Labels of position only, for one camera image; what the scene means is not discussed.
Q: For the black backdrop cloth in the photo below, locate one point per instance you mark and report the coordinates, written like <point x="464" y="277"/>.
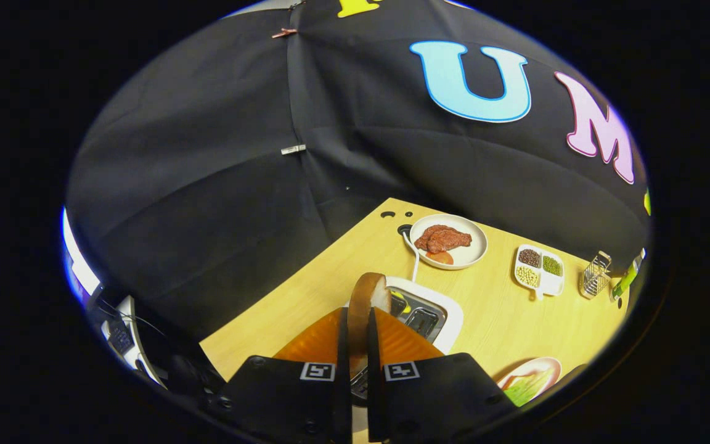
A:
<point x="207" y="185"/>

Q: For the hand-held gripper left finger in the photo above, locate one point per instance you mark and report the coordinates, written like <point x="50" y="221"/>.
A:
<point x="343" y="370"/>

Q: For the green lettuce leaf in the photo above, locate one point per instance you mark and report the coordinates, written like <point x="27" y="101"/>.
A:
<point x="524" y="390"/>

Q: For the orange food piece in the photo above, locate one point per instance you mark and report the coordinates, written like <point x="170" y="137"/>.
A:
<point x="440" y="257"/>

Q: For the pink round plate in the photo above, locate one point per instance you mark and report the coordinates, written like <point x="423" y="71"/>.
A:
<point x="551" y="367"/>

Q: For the red cloth clip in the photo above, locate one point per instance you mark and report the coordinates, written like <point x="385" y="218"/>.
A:
<point x="284" y="32"/>

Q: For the green label water bottle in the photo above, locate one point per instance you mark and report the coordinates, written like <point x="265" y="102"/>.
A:
<point x="626" y="280"/>

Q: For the white toaster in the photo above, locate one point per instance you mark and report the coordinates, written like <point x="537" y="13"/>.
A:
<point x="450" y="311"/>

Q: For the white cloth clip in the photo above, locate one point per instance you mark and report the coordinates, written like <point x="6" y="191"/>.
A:
<point x="293" y="149"/>

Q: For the toast bread slice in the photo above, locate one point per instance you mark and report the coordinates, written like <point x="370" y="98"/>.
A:
<point x="364" y="302"/>

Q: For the white divided bean dish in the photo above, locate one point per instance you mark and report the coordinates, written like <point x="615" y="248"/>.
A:
<point x="553" y="282"/>

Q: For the beige round plate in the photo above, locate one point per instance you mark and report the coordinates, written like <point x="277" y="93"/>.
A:
<point x="475" y="253"/>

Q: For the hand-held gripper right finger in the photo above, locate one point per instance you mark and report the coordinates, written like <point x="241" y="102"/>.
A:
<point x="373" y="370"/>

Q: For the white and dark equipment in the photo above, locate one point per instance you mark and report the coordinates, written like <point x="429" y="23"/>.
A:
<point x="124" y="336"/>

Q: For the brown meat steak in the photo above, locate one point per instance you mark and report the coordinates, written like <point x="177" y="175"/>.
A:
<point x="441" y="237"/>

